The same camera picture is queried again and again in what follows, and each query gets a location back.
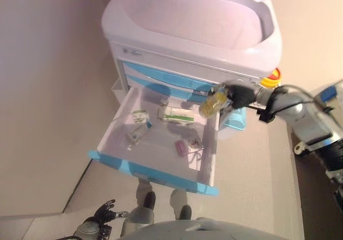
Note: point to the small green white box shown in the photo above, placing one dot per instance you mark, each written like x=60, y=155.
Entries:
x=140, y=116

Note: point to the white equipment caster wheel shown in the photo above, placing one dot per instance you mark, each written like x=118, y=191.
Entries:
x=300, y=147

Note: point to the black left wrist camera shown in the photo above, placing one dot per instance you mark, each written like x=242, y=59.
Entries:
x=105, y=231

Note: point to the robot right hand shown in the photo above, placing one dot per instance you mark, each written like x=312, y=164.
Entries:
x=241, y=95

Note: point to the white card with red scribbles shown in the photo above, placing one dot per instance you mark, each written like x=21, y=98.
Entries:
x=195, y=143

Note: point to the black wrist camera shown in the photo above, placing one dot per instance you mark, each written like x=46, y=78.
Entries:
x=105, y=231
x=266, y=115

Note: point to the blue lidded waste bin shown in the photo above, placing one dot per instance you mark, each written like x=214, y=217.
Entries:
x=234, y=122

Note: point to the thin blue-fronted cart drawer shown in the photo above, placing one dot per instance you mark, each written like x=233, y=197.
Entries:
x=171, y=88
x=160, y=72

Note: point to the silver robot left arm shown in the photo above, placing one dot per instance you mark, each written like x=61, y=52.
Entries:
x=87, y=229

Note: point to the white medical cart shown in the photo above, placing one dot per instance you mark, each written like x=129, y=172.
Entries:
x=187, y=17

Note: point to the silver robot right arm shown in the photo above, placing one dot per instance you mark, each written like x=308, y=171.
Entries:
x=300, y=116

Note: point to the green striped medicine box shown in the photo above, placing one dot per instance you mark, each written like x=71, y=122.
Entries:
x=179, y=118

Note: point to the grey robot torso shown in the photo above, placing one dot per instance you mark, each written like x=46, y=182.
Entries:
x=193, y=232

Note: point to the pink medicine box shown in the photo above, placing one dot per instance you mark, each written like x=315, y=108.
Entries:
x=181, y=149

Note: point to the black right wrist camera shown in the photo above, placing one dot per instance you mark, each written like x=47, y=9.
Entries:
x=266, y=115

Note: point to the small blue white packet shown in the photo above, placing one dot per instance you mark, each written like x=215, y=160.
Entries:
x=149, y=123

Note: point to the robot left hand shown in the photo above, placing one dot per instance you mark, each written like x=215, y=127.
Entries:
x=105, y=213

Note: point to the blue-fronted medicine drawer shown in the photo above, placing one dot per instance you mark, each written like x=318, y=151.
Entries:
x=160, y=167

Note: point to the white box with blue dot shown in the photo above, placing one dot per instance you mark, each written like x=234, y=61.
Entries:
x=137, y=134

